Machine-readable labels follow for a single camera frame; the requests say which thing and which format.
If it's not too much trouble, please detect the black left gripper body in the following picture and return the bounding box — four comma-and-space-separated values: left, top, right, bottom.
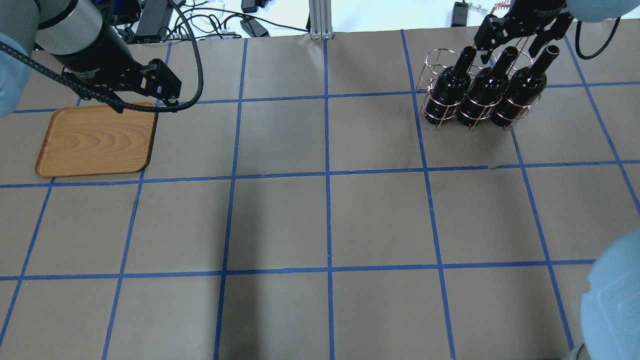
125, 58, 182, 103

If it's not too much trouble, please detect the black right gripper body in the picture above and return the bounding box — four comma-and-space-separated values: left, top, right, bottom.
473, 0, 574, 59

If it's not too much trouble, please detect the dark wine bottle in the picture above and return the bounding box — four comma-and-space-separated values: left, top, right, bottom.
490, 45, 560, 128
423, 46, 477, 128
455, 46, 520, 129

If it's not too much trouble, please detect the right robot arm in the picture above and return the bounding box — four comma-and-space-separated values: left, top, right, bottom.
473, 0, 640, 360

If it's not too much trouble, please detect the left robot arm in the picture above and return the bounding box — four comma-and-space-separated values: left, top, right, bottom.
1, 0, 182, 117

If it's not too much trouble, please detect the wooden tray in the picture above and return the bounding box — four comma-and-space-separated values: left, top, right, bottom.
34, 105, 158, 178

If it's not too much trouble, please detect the black power adapter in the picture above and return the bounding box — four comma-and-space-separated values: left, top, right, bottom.
450, 0, 470, 28

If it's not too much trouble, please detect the copper wire bottle basket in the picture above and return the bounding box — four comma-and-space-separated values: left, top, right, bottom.
418, 46, 558, 130

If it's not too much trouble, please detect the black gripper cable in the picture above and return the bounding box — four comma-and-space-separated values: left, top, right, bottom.
0, 0, 205, 113

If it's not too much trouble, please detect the aluminium frame post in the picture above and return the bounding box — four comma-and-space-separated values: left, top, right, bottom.
308, 0, 334, 40

